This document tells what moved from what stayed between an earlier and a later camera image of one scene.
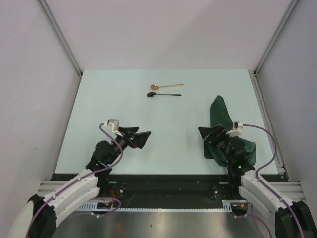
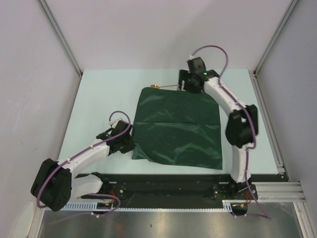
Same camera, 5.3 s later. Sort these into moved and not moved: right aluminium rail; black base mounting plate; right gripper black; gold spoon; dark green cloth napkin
Moved: right gripper black; dark green cloth napkin
Not moved: right aluminium rail; black base mounting plate; gold spoon
